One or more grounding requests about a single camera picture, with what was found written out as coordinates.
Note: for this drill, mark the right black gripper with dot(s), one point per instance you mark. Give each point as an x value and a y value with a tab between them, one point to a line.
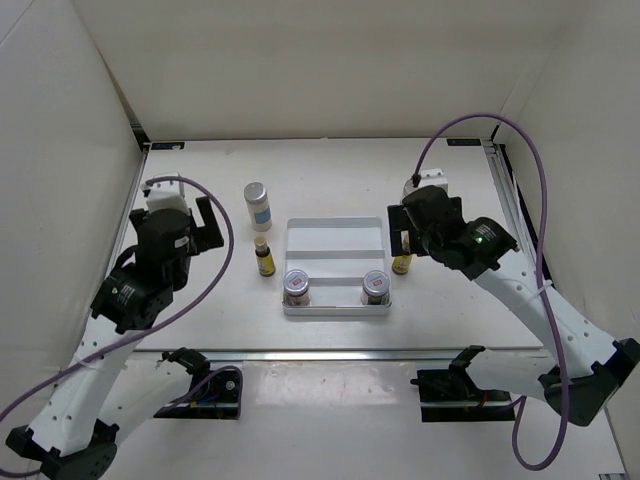
398	221

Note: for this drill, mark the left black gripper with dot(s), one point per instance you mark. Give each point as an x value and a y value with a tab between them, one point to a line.
207	236

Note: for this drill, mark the yellow label bottle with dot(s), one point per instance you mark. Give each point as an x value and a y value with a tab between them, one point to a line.
401	264
264	258

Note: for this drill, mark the short red-logo jar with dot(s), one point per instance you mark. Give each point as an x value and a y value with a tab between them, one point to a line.
296	288
375	288

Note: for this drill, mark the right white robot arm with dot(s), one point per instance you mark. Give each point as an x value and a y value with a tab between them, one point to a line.
583	366

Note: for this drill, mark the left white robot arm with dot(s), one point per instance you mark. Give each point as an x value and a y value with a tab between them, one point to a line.
78	432

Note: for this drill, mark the right tall white spice jar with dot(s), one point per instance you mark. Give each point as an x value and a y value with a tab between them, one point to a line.
408	188

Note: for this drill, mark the tall white spice jar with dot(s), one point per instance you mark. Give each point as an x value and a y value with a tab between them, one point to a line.
408	188
256	198

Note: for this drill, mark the left tall white spice jar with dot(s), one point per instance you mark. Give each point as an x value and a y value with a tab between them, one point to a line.
256	198

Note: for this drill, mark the white divided tray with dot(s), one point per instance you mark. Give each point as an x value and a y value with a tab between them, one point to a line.
336	253

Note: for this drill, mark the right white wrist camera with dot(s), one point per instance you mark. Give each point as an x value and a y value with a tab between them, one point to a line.
433	177

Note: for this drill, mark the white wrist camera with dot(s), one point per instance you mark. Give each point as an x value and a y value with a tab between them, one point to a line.
433	177
165	195

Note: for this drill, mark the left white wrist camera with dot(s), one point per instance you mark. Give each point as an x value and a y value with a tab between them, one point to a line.
165	195

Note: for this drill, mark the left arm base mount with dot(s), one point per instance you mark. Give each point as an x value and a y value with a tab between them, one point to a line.
219	397

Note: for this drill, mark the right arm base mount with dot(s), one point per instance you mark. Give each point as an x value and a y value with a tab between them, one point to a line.
449	396

